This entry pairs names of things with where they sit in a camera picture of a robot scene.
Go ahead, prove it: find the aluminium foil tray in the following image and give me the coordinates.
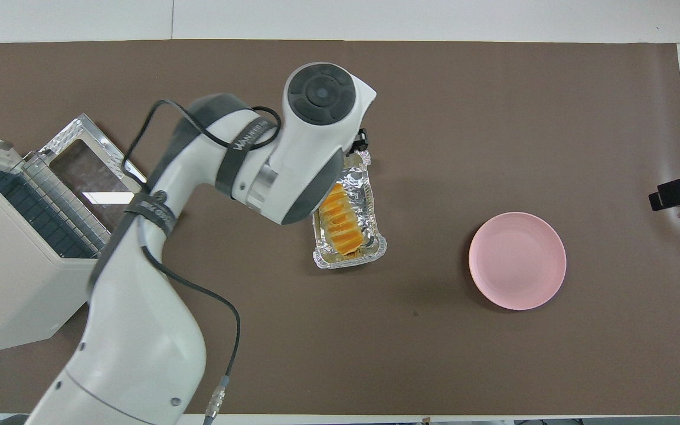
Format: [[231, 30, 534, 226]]
[[312, 149, 388, 270]]

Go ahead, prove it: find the golden ridged bread loaf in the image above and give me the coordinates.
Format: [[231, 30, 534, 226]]
[[319, 183, 366, 256]]

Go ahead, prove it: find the glass oven door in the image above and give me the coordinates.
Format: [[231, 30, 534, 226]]
[[39, 114, 150, 238]]

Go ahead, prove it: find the metal oven rack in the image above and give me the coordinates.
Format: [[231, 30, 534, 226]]
[[0, 151, 112, 261]]

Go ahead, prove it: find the cream toaster oven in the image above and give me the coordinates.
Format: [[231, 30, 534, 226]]
[[0, 127, 119, 357]]

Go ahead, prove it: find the brown table mat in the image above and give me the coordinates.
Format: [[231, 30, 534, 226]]
[[0, 40, 680, 416]]

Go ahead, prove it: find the pink round plate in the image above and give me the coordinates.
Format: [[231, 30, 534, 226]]
[[468, 211, 567, 311]]

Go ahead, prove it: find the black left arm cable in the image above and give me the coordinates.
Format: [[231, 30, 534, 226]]
[[123, 99, 282, 425]]

